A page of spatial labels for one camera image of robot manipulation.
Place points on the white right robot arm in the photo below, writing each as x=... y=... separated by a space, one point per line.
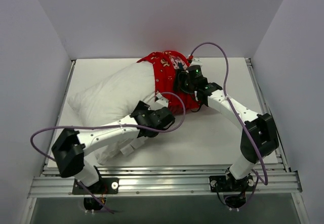
x=258 y=131

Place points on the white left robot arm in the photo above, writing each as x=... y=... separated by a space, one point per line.
x=72 y=146

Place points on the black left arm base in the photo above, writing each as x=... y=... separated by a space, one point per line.
x=107 y=185

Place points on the aluminium side rail right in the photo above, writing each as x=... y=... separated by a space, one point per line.
x=267 y=117

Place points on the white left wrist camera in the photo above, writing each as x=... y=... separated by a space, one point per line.
x=160 y=102

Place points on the aluminium side rail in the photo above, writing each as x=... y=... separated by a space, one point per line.
x=61 y=105
x=267 y=117

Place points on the aluminium side rail left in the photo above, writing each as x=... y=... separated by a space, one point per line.
x=61 y=105

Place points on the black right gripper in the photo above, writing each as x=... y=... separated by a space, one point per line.
x=178 y=80

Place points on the aluminium front mounting rail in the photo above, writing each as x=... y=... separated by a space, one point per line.
x=162 y=181

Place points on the red printed pillowcase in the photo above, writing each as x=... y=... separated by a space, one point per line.
x=164 y=66

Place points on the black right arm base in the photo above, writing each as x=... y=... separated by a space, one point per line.
x=227 y=183

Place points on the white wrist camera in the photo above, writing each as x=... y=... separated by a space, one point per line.
x=160 y=102
x=192 y=60

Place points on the white pillow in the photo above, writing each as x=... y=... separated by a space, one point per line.
x=116 y=96

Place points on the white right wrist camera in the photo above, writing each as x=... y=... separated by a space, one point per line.
x=192 y=60

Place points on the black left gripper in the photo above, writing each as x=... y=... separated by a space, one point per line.
x=165 y=118

